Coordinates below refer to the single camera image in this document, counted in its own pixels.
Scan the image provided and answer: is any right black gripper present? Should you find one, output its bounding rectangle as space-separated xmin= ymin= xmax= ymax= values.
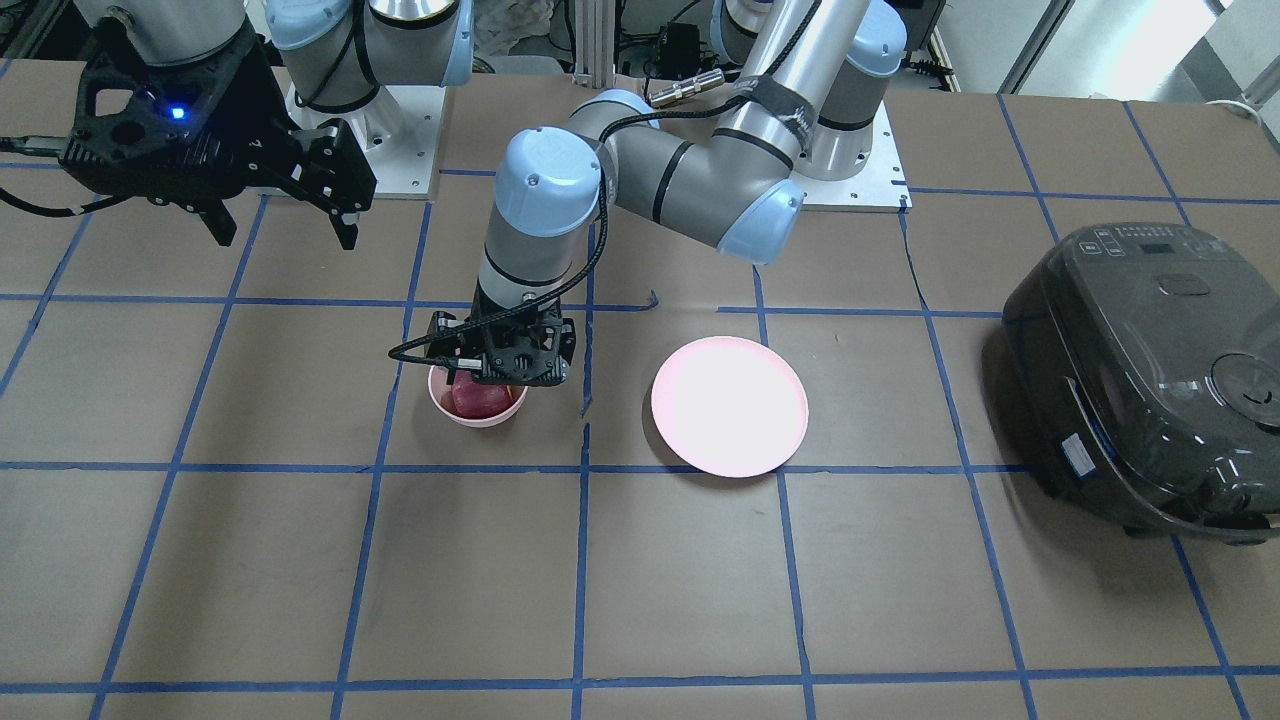
xmin=58 ymin=20 xmax=376 ymax=250

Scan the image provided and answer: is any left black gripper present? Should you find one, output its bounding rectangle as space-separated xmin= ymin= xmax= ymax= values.
xmin=428 ymin=307 xmax=577 ymax=387

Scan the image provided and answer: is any red apple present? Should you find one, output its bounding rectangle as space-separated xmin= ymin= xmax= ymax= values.
xmin=451 ymin=372 xmax=515 ymax=420

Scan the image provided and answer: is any pink bowl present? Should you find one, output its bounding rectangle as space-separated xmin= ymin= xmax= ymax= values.
xmin=428 ymin=366 xmax=529 ymax=428

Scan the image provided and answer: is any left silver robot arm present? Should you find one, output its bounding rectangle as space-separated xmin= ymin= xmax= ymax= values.
xmin=389 ymin=1 xmax=908 ymax=387

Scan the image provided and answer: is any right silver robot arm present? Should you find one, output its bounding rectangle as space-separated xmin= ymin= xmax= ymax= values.
xmin=52 ymin=1 xmax=474 ymax=250

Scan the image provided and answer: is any pink plate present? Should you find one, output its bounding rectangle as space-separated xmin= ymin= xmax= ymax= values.
xmin=649 ymin=336 xmax=810 ymax=478

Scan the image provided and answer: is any dark grey rice cooker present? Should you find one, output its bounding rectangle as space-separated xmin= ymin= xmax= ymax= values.
xmin=1002 ymin=222 xmax=1279 ymax=546

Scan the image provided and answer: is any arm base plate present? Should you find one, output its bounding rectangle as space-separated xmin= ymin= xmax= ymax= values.
xmin=790 ymin=102 xmax=913 ymax=213
xmin=276 ymin=85 xmax=449 ymax=200

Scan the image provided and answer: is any aluminium frame post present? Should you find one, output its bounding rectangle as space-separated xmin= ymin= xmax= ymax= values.
xmin=568 ymin=0 xmax=618 ymax=90

